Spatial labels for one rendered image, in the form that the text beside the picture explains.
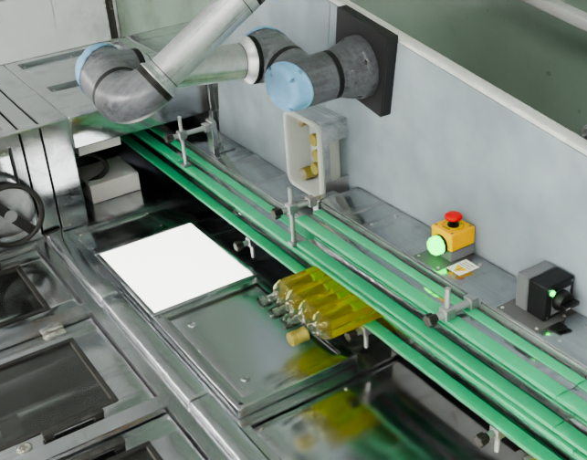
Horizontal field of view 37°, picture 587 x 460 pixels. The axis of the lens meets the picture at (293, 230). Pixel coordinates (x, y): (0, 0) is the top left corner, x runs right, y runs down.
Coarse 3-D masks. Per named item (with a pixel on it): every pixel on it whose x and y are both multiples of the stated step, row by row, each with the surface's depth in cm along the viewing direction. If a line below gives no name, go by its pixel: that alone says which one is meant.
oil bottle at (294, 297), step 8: (320, 280) 218; (328, 280) 218; (296, 288) 216; (304, 288) 216; (312, 288) 215; (320, 288) 215; (328, 288) 215; (288, 296) 214; (296, 296) 213; (304, 296) 213; (296, 304) 212; (296, 312) 213
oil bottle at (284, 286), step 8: (304, 272) 222; (312, 272) 222; (320, 272) 222; (280, 280) 219; (288, 280) 219; (296, 280) 219; (304, 280) 219; (312, 280) 219; (280, 288) 217; (288, 288) 216; (280, 296) 216
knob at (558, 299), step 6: (558, 294) 173; (564, 294) 173; (570, 294) 173; (552, 300) 174; (558, 300) 173; (564, 300) 172; (570, 300) 173; (576, 300) 173; (552, 306) 174; (558, 306) 173; (564, 306) 172; (570, 306) 172; (576, 306) 173; (564, 312) 174
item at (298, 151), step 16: (288, 112) 235; (288, 128) 240; (304, 128) 242; (320, 128) 227; (288, 144) 242; (304, 144) 245; (320, 144) 227; (288, 160) 244; (304, 160) 247; (320, 160) 229; (288, 176) 247; (320, 176) 232; (320, 192) 234
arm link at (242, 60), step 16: (256, 32) 211; (272, 32) 210; (96, 48) 190; (112, 48) 192; (128, 48) 193; (224, 48) 203; (240, 48) 205; (256, 48) 204; (272, 48) 206; (80, 64) 190; (96, 64) 186; (112, 64) 185; (128, 64) 188; (208, 64) 200; (224, 64) 202; (240, 64) 204; (256, 64) 205; (80, 80) 189; (96, 80) 184; (192, 80) 199; (208, 80) 202; (224, 80) 205; (256, 80) 208
